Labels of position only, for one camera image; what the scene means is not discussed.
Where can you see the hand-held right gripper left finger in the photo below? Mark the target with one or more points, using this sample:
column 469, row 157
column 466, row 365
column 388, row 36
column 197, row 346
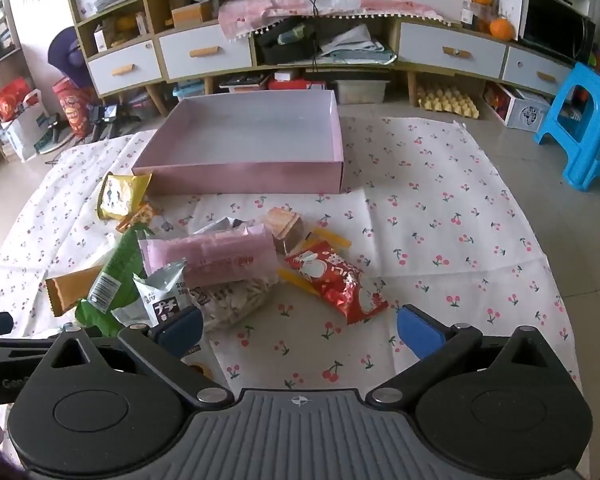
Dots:
column 180, row 332

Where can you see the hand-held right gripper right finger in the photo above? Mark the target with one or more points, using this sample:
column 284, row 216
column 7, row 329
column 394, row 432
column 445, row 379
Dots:
column 420, row 332

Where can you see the white cookie packet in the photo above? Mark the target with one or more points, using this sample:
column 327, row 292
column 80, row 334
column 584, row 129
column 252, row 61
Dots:
column 160, row 285

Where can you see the clear melon seed bag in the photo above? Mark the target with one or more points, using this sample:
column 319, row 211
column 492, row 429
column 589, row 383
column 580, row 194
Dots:
column 235, row 302

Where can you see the pink snack packet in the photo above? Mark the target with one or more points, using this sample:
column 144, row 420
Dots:
column 215, row 257

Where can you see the orange-brown bar packet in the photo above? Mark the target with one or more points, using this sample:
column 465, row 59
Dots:
column 75, row 287

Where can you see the red snack packet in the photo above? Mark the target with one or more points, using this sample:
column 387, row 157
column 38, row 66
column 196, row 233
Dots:
column 340, row 285

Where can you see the green snack packet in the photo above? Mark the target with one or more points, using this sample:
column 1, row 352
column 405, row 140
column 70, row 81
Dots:
column 120, row 260

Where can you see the white packet with dark print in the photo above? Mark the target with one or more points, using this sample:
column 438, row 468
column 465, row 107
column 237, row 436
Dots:
column 220, row 224

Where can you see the clear wafer biscuit packet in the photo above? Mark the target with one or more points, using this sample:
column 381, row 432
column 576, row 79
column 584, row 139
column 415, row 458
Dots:
column 285, row 227

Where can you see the yellow chips packet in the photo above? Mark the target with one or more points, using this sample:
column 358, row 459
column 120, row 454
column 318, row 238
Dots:
column 120, row 195

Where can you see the pink cardboard box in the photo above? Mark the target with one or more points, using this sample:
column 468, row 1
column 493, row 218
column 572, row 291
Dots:
column 240, row 130

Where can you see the cherry print cloth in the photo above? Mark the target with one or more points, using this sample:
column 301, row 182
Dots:
column 455, row 240

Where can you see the orange and white biscuit packet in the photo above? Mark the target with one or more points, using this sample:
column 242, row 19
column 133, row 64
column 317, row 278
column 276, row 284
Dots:
column 140, row 217

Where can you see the yellow-edged cracker packet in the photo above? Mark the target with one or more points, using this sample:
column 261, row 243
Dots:
column 330, row 237

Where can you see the red and white shopping bag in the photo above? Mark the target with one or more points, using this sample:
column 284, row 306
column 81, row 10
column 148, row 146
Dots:
column 17, row 120

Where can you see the black hand-held device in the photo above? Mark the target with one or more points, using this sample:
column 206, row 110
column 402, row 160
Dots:
column 107, row 117

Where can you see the red printed bag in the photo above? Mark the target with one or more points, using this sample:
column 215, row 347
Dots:
column 72, row 107

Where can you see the yellow egg tray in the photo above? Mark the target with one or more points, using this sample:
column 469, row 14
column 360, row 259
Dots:
column 447, row 101

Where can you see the teal storage box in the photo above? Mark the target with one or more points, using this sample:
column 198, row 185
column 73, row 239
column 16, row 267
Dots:
column 190, row 92

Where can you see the white printed box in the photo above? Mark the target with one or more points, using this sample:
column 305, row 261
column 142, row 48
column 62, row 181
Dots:
column 527, row 114

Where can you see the clear storage box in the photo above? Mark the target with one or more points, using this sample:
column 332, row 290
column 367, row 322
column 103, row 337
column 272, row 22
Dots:
column 360, row 92

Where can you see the blue plastic stool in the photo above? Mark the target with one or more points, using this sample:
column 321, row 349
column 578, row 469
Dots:
column 580, row 120

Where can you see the dark purple chair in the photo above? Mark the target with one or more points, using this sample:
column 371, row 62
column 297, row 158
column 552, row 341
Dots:
column 67, row 57

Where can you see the red flat box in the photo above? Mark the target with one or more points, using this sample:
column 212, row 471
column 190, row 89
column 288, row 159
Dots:
column 297, row 82

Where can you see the wooden cabinet with white drawers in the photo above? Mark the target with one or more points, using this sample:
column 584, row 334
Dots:
column 190, row 55

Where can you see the grey storage shelf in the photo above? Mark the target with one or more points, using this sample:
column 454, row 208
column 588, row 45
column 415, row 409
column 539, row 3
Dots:
column 0, row 35

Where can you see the folded cloths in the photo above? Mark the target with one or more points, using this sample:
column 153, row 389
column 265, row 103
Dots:
column 355, row 45

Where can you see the black bag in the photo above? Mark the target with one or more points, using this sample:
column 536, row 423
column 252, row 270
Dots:
column 280, row 47

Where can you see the black microwave oven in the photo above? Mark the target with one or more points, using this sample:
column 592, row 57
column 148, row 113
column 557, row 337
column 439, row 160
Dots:
column 555, row 30

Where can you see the pink cherry table runner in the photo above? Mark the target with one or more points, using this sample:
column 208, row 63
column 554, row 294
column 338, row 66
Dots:
column 290, row 7

